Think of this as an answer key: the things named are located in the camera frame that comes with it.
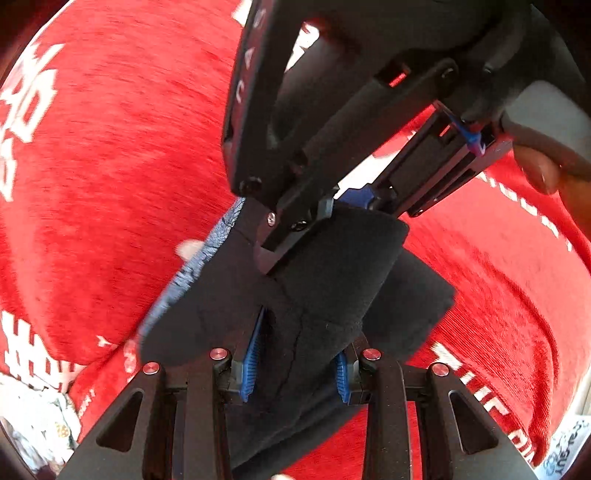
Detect black pants with grey stripes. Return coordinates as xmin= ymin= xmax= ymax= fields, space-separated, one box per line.
xmin=138 ymin=199 xmax=455 ymax=479

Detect person's right hand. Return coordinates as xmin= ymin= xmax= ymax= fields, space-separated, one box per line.
xmin=513 ymin=145 xmax=591 ymax=238

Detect red wedding blanket on bed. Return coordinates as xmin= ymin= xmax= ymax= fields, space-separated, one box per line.
xmin=68 ymin=105 xmax=591 ymax=480

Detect red wedding quilt at back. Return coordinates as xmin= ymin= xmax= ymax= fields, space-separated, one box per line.
xmin=1 ymin=1 xmax=250 ymax=400

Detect pile of light floral clothes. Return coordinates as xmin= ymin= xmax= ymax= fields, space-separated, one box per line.
xmin=1 ymin=374 xmax=81 ymax=477

